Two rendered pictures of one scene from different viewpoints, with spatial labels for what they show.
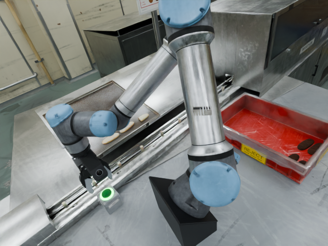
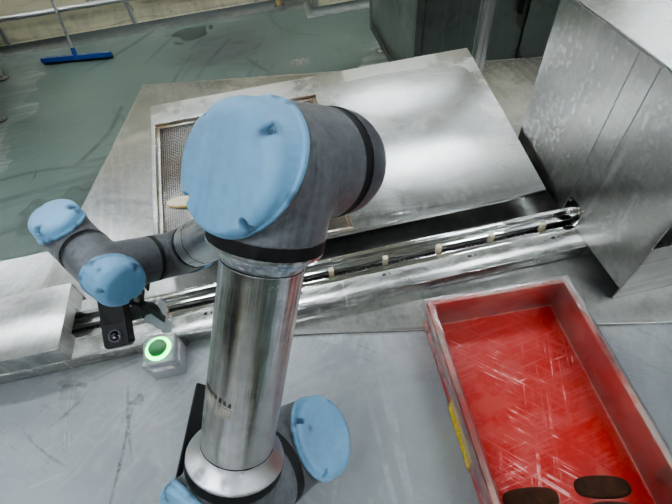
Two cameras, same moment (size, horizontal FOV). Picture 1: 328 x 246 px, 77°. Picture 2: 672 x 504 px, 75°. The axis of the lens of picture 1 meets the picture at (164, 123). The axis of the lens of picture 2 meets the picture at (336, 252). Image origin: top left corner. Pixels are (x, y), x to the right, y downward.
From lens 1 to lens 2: 0.46 m
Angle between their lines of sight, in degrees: 25
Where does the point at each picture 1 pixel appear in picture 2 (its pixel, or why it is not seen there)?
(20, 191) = not seen: hidden behind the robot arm
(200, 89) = (223, 363)
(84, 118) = (77, 259)
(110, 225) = (145, 398)
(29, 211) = (46, 310)
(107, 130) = (104, 300)
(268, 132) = (546, 401)
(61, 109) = (53, 218)
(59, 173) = not seen: hidden behind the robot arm
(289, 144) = (566, 461)
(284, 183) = not seen: outside the picture
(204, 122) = (213, 423)
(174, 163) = (312, 351)
